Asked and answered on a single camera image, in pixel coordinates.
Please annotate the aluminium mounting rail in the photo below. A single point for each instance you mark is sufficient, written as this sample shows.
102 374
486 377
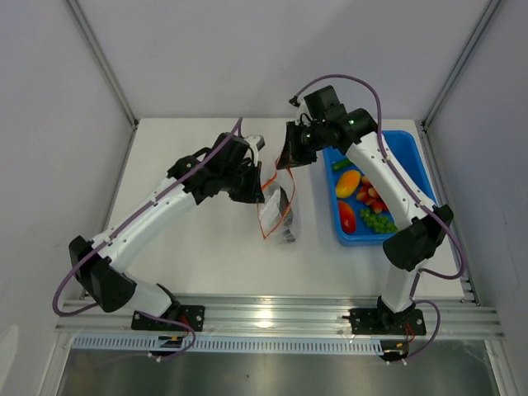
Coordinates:
292 316

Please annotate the grey toy fish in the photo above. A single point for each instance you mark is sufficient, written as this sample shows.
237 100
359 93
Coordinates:
286 228

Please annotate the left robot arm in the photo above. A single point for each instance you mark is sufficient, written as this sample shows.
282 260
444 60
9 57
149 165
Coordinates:
101 264

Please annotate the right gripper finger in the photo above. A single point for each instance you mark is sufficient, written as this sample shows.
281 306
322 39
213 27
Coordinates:
289 137
286 158

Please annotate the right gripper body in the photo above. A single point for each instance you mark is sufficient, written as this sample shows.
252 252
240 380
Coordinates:
306 151

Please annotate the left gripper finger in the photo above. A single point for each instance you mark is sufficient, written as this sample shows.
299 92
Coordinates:
243 196
257 189

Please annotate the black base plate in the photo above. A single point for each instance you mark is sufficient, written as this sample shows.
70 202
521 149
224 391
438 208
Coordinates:
367 321
192 316

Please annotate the yellow orange mango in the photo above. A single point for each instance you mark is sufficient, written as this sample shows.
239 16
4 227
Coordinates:
347 184

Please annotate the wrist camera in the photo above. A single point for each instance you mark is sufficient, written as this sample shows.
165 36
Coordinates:
302 116
255 143

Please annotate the red cherry bunch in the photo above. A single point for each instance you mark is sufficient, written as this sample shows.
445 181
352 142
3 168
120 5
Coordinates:
370 197

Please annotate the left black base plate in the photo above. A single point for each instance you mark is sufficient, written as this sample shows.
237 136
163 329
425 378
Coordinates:
192 316

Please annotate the aluminium frame post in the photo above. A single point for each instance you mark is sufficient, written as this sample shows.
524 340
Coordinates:
468 50
85 30

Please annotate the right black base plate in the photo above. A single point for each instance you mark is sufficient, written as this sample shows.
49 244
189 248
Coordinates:
367 321

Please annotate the left aluminium frame post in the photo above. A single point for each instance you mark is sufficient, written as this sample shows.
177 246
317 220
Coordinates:
85 30

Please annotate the green chili pepper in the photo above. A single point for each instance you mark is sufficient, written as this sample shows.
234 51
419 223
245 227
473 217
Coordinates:
342 164

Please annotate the green grape bunch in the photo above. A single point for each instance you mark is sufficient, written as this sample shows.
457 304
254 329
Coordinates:
377 223

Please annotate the blue plastic bin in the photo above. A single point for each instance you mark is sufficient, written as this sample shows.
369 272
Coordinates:
404 147

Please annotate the white slotted cable duct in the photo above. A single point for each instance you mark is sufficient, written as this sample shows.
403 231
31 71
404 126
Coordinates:
279 345

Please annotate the right aluminium frame post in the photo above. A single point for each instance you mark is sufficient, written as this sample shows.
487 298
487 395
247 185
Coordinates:
468 50

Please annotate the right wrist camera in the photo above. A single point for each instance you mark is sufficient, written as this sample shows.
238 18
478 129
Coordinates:
302 116

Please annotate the clear zip bag orange zipper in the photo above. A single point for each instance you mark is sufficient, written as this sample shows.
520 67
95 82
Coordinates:
278 216

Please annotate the red orange mango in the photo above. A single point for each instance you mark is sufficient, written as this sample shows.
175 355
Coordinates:
347 217

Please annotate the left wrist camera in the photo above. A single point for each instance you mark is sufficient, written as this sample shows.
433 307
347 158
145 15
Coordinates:
255 143

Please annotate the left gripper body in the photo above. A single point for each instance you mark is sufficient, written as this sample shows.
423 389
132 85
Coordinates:
242 177

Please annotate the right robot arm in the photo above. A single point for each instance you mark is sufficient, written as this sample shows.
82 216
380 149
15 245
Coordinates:
324 122

